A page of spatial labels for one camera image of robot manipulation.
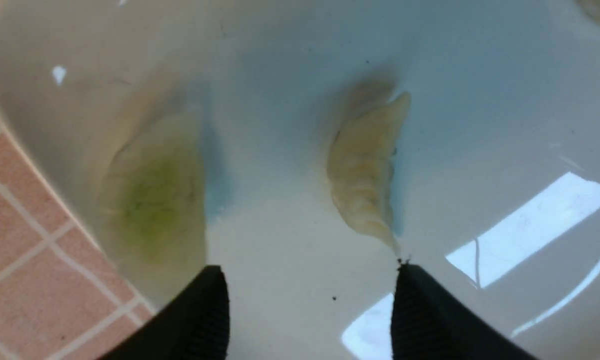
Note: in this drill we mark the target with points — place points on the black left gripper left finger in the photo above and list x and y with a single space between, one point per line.
194 326

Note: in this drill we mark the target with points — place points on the pink checked tablecloth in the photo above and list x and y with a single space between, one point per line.
59 297

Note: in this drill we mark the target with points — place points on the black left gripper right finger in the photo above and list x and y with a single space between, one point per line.
428 322

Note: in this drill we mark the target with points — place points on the yellowish dumpling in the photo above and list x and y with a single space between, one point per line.
360 169

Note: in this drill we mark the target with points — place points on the green dumpling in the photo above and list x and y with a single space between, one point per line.
151 208

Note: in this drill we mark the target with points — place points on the white square plate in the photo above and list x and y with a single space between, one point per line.
496 188

